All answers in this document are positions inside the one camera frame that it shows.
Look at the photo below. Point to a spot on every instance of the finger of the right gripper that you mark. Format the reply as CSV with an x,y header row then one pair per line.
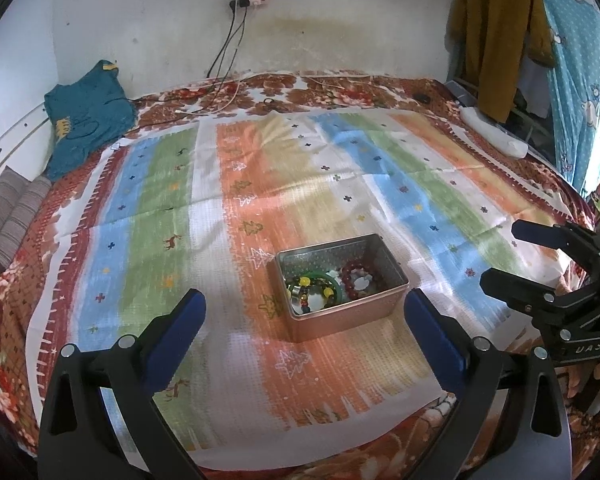
x,y
539,301
580,244

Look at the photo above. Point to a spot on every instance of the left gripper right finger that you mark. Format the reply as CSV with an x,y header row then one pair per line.
x,y
532,439

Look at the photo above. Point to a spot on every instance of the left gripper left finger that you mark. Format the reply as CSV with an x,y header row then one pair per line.
x,y
77,439

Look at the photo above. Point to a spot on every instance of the green jade bangle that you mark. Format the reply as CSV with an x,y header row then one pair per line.
x,y
312,292

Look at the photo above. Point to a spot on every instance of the white long object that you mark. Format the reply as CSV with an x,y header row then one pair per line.
x,y
496,136

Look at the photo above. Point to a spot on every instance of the blue dotted curtain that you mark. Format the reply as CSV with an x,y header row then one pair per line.
x,y
574,85

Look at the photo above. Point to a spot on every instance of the silver metal tin box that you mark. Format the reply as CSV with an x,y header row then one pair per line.
x,y
372,281

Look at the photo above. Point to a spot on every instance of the striped colourful cloth mat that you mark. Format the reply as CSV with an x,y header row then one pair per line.
x,y
212,205

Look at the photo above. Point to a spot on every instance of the striped brown pillow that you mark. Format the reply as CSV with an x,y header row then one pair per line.
x,y
20,200

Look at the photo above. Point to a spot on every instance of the mustard hanging garment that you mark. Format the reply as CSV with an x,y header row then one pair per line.
x,y
495,36

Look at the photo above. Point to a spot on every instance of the teal folded garment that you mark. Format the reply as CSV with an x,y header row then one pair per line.
x,y
85,116

